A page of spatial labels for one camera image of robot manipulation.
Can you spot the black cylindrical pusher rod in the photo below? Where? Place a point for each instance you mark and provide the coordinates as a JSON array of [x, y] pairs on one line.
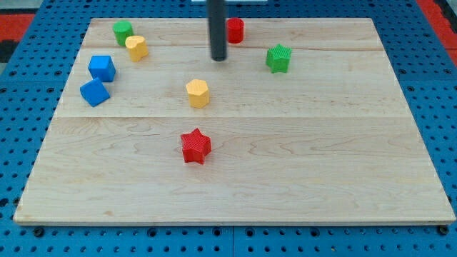
[[216, 16]]

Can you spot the green star block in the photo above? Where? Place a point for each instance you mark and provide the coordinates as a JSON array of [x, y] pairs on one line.
[[278, 58]]

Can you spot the yellow hexagon block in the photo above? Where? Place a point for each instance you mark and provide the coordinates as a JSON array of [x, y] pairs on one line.
[[198, 93]]

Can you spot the blue cube block upper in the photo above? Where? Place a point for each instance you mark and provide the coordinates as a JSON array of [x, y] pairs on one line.
[[102, 67]]

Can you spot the red cylinder block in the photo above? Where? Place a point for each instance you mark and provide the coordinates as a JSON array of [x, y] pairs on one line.
[[235, 30]]

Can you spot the yellow heart block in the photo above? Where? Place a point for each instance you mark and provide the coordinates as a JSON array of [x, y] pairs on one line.
[[136, 47]]

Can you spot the wooden board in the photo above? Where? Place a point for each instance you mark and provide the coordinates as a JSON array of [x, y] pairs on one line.
[[332, 142]]

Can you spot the blue cube block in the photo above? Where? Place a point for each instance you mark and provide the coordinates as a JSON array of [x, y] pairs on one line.
[[94, 92], [102, 67]]

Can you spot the green cylinder block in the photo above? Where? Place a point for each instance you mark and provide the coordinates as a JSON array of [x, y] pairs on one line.
[[122, 30]]

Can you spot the red star block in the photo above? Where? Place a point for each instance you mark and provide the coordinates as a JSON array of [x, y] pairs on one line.
[[195, 146]]

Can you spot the blue cube block lower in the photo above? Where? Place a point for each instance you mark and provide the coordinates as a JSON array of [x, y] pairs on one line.
[[94, 92]]

